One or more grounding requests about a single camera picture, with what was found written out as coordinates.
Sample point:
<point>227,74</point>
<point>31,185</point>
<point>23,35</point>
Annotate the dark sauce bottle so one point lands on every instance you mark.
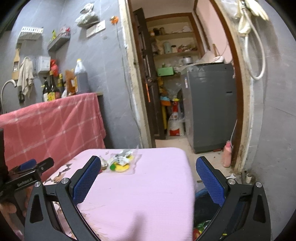
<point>54,92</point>

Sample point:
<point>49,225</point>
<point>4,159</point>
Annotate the grey washing machine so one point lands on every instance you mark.
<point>210,105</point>

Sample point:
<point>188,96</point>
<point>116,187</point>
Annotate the white red sack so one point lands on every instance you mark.
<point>175,122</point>

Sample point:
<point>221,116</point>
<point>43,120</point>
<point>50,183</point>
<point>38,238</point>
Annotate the green box on shelf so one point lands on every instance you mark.
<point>165,71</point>

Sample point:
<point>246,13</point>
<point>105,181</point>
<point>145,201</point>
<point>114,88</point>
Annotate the chrome faucet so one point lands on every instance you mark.
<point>7,90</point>

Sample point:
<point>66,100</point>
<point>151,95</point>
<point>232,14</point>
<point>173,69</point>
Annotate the large dark liquid jug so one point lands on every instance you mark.
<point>81,78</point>

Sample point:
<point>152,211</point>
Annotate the green plastic package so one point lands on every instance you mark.
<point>202,226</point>

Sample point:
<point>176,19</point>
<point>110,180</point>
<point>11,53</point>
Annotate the grey wall shelf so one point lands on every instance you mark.
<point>59,41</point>

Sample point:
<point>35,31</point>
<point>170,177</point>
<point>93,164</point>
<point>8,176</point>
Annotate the red checkered cloth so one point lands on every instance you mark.
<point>60,129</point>

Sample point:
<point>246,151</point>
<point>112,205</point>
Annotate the pink bottle on floor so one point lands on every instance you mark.
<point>227,154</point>

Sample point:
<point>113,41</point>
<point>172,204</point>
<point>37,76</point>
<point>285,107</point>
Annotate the pink floral tablecloth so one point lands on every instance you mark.
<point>153,201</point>

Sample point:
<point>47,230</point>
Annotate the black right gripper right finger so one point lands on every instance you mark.
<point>243,212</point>

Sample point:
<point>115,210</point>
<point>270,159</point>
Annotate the white wall dispenser box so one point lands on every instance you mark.
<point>43,64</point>

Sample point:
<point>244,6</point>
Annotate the wooden shelf unit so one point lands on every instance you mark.
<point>175,37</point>

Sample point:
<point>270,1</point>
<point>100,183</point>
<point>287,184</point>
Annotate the person's hand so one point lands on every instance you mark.
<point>9,209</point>

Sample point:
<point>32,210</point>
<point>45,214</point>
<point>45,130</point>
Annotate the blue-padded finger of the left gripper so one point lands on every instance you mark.
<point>28,165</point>

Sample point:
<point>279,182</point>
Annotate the wooden cutting board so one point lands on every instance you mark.
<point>16,65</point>

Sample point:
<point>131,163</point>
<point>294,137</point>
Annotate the hanging beige towel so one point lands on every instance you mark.
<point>26,77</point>

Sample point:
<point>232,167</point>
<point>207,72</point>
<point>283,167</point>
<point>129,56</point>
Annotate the clear bag yellow green pieces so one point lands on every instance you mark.
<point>123,162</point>

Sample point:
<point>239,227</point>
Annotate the blue lined trash bin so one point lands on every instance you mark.
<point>204,207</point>

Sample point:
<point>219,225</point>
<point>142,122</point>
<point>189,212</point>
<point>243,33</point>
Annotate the white wall rack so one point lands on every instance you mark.
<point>30,33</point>

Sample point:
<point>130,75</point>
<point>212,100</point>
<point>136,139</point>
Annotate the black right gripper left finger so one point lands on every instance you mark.
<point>42,222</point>

